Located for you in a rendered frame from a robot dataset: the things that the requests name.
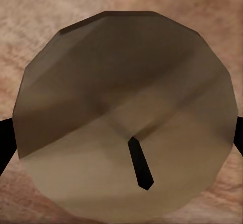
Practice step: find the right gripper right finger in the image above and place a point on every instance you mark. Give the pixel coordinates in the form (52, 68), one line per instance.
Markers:
(238, 138)

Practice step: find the pillar candle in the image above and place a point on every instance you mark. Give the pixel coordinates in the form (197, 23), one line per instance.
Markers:
(124, 117)

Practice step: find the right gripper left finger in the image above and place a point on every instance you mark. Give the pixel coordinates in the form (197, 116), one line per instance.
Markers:
(7, 143)

